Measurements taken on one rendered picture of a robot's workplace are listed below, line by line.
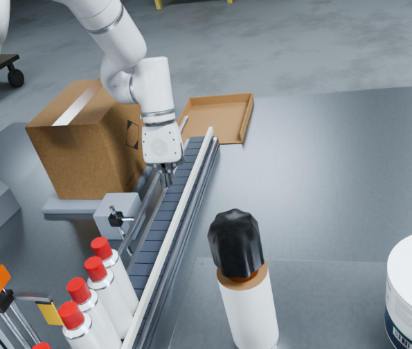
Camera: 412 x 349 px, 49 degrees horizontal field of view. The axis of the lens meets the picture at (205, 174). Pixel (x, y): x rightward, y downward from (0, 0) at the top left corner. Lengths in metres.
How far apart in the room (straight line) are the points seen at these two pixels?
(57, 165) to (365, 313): 0.94
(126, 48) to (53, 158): 0.53
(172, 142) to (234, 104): 0.69
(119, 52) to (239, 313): 0.58
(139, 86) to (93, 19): 0.27
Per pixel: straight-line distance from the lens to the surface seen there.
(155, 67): 1.12
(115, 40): 0.97
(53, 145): 1.37
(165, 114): 1.13
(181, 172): 1.37
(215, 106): 1.81
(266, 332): 0.85
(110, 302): 0.90
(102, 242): 0.89
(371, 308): 0.96
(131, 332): 0.95
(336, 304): 0.96
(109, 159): 1.31
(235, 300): 0.78
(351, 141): 1.49
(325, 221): 1.20
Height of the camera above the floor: 1.64
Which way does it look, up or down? 35 degrees down
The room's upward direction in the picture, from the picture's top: 13 degrees counter-clockwise
